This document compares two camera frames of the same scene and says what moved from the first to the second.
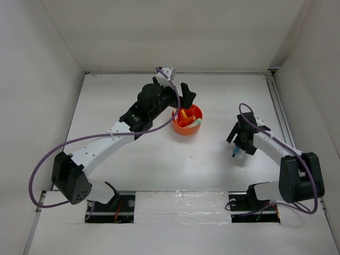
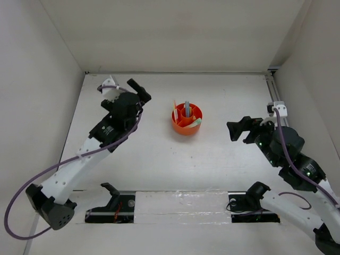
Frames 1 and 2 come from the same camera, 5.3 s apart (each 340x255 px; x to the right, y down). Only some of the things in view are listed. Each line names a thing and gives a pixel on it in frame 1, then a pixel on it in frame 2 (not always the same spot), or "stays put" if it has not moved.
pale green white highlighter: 197,122 stays put
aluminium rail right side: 271,78 stays put
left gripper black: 185,101 to 144,97
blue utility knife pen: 237,150 to 187,107
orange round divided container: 187,121 stays put
